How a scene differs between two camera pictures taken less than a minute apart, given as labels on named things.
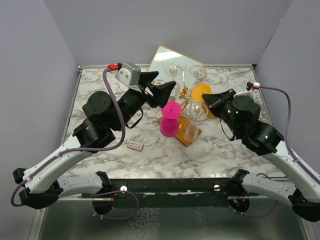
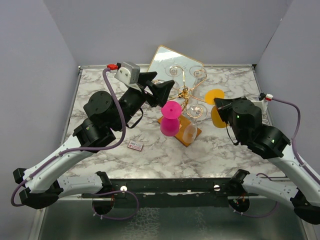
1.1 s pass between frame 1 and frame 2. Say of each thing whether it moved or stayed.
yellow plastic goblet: moved
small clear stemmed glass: stayed
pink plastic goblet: stayed
